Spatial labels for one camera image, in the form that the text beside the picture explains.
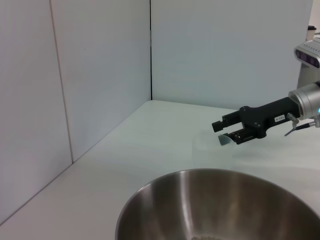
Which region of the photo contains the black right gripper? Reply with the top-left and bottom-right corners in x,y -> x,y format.
211,96 -> 301,146

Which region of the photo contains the stainless steel bowl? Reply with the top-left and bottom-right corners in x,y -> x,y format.
114,168 -> 320,240

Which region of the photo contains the white cup with dark lid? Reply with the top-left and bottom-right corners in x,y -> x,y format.
306,24 -> 317,42

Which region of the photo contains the silver metal connector stub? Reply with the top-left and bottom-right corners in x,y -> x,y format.
286,112 -> 299,126

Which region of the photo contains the grey right arm cable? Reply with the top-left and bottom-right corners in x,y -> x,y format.
284,121 -> 320,137

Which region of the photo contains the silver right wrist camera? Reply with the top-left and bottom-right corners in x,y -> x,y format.
293,37 -> 320,88

